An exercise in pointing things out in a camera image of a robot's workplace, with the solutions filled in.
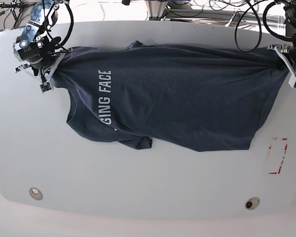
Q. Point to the right table grommet hole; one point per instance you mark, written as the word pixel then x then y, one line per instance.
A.
pixel 252 203

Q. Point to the black tripod stand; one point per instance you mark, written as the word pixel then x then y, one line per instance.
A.
pixel 13 13

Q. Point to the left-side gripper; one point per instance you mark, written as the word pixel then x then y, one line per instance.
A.
pixel 288 54

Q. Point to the red tape rectangle marking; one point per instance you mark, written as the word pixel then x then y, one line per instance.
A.
pixel 276 155

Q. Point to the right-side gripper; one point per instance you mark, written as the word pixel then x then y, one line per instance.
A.
pixel 42 66

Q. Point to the left table grommet hole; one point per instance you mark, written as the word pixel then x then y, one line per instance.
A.
pixel 35 193

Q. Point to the table grommet hole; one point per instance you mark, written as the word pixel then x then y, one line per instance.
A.
pixel 35 193
pixel 252 203

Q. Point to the left-side robot arm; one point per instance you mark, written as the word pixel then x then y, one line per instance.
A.
pixel 290 15

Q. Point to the metal frame post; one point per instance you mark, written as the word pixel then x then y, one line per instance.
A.
pixel 156 9

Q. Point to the right-side wrist camera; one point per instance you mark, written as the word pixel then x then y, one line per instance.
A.
pixel 45 86

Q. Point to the dark blue T-shirt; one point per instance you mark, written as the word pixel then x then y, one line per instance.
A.
pixel 198 98

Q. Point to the right-side robot arm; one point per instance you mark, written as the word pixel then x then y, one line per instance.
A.
pixel 40 52

